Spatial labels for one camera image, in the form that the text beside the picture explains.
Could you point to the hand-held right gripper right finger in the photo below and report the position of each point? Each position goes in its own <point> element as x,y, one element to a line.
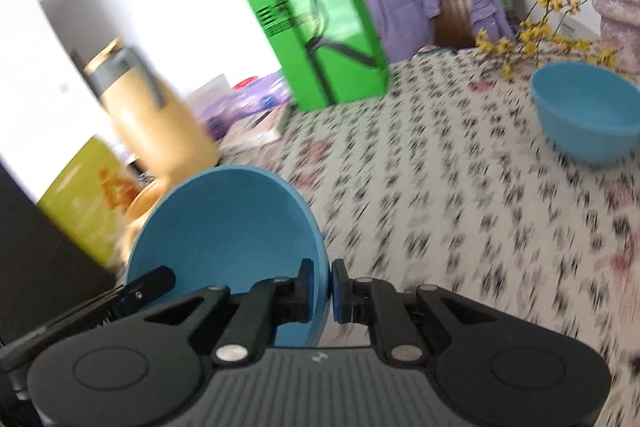
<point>339,292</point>

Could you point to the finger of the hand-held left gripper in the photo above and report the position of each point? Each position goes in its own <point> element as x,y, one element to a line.
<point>150,287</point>

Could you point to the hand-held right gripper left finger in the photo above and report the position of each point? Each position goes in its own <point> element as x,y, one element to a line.
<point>295,302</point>

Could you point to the blue bowl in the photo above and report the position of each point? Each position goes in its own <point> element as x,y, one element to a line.
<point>590,117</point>
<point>225,232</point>

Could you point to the yellow mug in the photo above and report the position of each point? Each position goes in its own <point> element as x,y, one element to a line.
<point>145,207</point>

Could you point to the yellow carton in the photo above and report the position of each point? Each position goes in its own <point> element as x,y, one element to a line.
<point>82,202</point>

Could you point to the yellow thermos jug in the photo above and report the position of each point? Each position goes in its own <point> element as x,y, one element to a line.
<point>155,127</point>

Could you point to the purple tissue packet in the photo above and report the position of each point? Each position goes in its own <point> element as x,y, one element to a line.
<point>245,107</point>

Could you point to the white plastic container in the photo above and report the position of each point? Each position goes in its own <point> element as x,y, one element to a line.
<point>207,92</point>

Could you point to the green paper bag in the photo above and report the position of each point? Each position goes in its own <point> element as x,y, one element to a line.
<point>330,32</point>

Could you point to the purple jacket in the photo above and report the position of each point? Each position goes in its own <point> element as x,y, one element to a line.
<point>400,7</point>

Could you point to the wooden chair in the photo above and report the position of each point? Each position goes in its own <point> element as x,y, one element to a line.
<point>455,17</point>

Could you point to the yellow flower branches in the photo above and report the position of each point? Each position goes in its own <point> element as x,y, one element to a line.
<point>540,37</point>

